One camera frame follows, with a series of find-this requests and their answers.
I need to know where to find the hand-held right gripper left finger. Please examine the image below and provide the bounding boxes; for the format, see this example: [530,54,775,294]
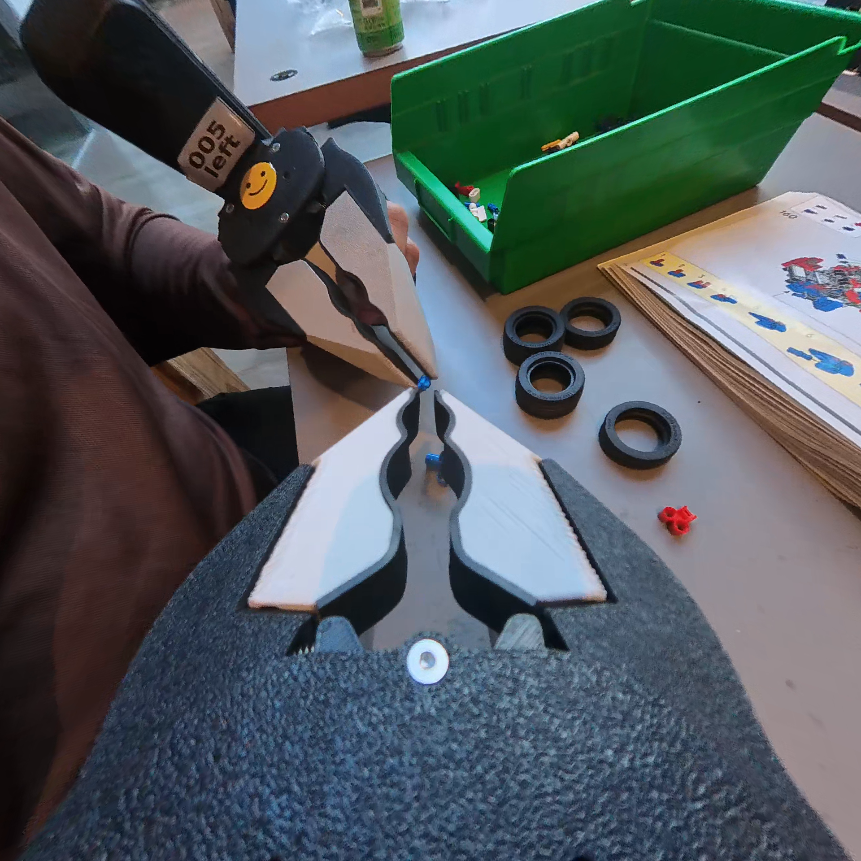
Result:
[248,388,421,630]

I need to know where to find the green plastic bin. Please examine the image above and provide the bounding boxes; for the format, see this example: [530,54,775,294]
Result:
[390,0,861,295]

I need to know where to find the open instruction booklet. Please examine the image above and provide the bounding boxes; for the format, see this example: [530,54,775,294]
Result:
[599,191,861,509]

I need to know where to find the light wooden box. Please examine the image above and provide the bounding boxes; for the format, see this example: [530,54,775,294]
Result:
[153,346,251,404]

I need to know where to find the grey desk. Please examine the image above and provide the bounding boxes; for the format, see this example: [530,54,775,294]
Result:
[289,111,861,861]

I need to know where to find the person's left hand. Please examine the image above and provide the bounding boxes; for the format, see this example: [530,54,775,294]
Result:
[387,202,422,278]

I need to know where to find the green drink can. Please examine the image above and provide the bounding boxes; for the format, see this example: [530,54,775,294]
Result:
[348,0,406,58]

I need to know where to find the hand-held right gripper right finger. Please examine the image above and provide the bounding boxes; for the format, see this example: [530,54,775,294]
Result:
[434,390,608,633]

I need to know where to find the pile of small toy parts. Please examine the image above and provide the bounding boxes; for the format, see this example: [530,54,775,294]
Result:
[452,180,504,231]

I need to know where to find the person's left forearm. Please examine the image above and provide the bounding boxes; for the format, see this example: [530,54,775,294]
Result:
[87,182,310,367]

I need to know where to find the person's black trousers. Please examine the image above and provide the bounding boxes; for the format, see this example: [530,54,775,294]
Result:
[198,387,300,495]

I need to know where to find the white long table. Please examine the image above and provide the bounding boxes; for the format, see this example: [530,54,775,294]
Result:
[232,0,606,133]

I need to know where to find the black toy tire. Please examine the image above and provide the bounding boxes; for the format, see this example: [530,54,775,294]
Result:
[503,306,566,366]
[515,351,585,420]
[560,296,622,351]
[599,401,682,470]

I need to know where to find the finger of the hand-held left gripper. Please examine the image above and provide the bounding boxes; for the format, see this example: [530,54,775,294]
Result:
[320,190,440,382]
[265,257,422,391]

